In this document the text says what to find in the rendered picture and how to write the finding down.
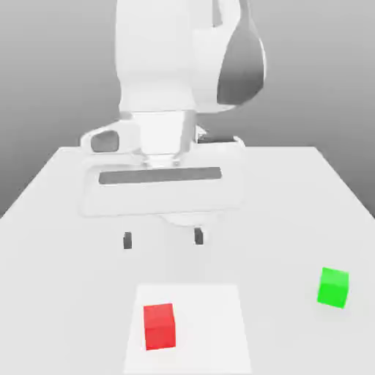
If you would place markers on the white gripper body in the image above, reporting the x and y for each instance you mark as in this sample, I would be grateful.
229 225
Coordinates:
164 199

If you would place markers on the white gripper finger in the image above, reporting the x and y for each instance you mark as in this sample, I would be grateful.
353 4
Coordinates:
127 240
198 236

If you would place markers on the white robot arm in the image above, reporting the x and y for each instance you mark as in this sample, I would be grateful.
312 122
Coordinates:
164 58

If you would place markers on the small red cube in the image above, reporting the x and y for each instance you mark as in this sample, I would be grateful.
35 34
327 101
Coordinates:
159 326

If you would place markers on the small green cube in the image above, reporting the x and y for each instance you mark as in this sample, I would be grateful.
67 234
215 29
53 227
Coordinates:
333 287

